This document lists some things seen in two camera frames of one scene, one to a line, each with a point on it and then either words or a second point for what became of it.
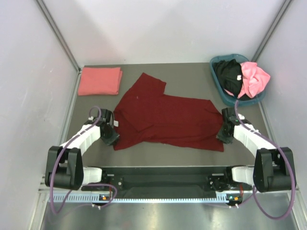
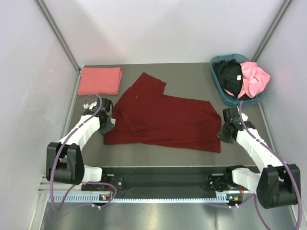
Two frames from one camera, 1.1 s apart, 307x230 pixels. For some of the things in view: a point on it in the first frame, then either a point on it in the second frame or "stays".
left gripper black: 113,137 to 108,128
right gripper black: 220,136 stays
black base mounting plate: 167,180 stays
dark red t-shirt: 147,115 stays
